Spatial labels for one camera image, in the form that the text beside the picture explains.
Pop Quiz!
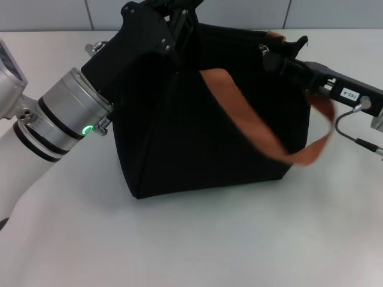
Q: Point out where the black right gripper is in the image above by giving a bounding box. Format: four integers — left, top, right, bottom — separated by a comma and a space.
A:
263, 53, 383, 120

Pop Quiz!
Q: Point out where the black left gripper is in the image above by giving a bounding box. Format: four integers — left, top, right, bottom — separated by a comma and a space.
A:
80, 0, 208, 106

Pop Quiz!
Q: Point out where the black bag with orange handles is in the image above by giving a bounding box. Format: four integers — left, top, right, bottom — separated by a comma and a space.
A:
112, 22, 338, 200

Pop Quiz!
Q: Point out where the right gripper cable with connectors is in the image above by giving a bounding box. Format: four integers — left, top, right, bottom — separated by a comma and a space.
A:
335, 96, 383, 162

